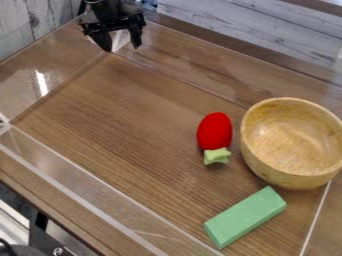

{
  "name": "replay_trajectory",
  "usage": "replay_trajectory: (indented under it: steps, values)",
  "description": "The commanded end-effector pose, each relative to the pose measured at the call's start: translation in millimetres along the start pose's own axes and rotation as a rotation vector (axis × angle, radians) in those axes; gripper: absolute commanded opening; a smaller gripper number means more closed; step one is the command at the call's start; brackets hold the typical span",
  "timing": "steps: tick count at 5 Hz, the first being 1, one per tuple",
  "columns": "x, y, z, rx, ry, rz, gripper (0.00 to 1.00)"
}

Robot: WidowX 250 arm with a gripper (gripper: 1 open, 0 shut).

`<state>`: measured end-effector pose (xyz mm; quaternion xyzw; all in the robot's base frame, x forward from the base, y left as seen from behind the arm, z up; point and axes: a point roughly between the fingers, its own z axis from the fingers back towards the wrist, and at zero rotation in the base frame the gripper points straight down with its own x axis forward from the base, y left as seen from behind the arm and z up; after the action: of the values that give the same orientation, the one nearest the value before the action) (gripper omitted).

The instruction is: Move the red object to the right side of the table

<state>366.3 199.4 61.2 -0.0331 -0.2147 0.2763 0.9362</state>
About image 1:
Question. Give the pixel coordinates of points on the black metal bracket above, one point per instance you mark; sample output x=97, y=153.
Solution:
x=46, y=243

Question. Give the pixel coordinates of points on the green rectangular block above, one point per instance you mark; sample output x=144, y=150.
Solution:
x=244, y=217

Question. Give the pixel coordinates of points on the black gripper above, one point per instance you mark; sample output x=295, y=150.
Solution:
x=104, y=16

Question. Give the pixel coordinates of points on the clear acrylic tray wall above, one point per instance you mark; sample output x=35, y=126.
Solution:
x=98, y=142

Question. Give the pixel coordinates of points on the wooden bowl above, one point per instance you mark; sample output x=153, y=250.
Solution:
x=292, y=143

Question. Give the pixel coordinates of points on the black table leg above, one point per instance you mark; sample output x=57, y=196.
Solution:
x=42, y=221

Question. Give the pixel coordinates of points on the clear acrylic corner bracket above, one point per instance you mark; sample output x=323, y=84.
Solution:
x=120, y=40

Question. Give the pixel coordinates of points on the red plush strawberry toy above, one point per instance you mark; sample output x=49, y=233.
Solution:
x=214, y=137

